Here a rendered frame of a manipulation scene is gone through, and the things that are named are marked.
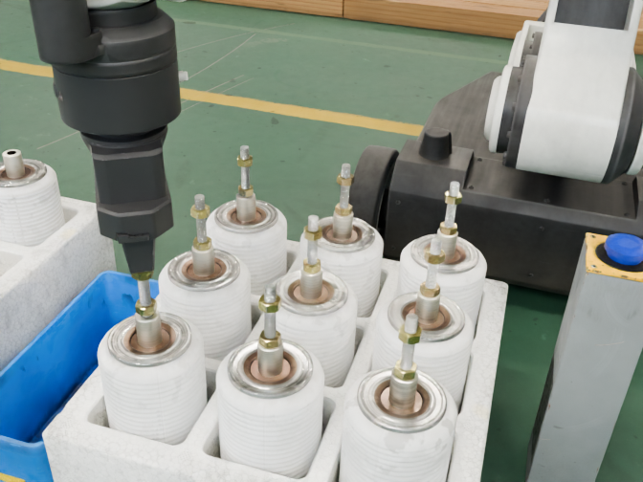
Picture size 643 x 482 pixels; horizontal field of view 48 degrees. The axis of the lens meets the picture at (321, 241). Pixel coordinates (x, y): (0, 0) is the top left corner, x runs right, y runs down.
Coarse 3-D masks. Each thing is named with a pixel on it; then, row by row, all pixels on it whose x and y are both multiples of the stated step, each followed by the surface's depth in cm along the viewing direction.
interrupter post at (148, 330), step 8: (136, 320) 64; (144, 320) 64; (152, 320) 64; (160, 320) 65; (136, 328) 65; (144, 328) 64; (152, 328) 64; (160, 328) 65; (144, 336) 65; (152, 336) 65; (160, 336) 66; (144, 344) 65; (152, 344) 65
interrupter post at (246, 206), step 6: (240, 198) 83; (246, 198) 83; (252, 198) 83; (240, 204) 83; (246, 204) 83; (252, 204) 84; (240, 210) 84; (246, 210) 84; (252, 210) 84; (240, 216) 84; (246, 216) 84; (252, 216) 84
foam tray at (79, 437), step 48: (288, 240) 95; (384, 288) 86; (480, 336) 79; (96, 384) 71; (480, 384) 73; (48, 432) 66; (96, 432) 66; (192, 432) 66; (336, 432) 67; (480, 432) 67; (96, 480) 67; (144, 480) 65; (192, 480) 62; (240, 480) 62; (288, 480) 62; (336, 480) 68
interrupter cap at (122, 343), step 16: (128, 320) 68; (176, 320) 68; (112, 336) 66; (128, 336) 66; (176, 336) 66; (112, 352) 64; (128, 352) 64; (144, 352) 65; (160, 352) 65; (176, 352) 64
